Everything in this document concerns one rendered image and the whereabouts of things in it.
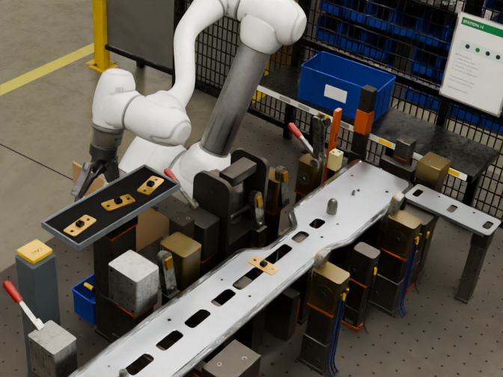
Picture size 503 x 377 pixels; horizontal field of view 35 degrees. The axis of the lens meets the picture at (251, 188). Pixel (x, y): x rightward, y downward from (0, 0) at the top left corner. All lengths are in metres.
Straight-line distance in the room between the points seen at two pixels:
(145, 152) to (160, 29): 2.33
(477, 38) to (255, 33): 0.76
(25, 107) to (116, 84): 2.80
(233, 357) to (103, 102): 0.76
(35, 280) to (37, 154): 2.54
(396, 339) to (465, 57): 0.97
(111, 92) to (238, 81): 0.49
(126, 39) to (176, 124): 3.09
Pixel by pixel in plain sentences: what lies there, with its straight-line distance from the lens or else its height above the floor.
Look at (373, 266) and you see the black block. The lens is 2.31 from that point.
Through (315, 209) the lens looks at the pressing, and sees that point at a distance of 2.41.
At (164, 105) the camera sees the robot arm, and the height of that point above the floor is 1.38.
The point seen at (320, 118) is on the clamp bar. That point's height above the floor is 1.20.
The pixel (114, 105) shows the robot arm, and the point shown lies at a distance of 2.15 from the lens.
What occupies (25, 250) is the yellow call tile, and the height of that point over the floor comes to 1.16.
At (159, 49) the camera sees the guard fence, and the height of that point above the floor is 0.28.
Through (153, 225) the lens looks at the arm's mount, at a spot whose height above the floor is 0.77.
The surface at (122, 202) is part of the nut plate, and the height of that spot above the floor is 1.17.
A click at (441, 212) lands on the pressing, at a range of 2.51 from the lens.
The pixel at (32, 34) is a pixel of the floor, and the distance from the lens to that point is 5.84.
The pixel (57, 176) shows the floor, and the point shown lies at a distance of 4.28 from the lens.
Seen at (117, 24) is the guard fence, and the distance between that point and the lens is 5.15.
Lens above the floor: 2.40
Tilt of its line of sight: 35 degrees down
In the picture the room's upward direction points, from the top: 6 degrees clockwise
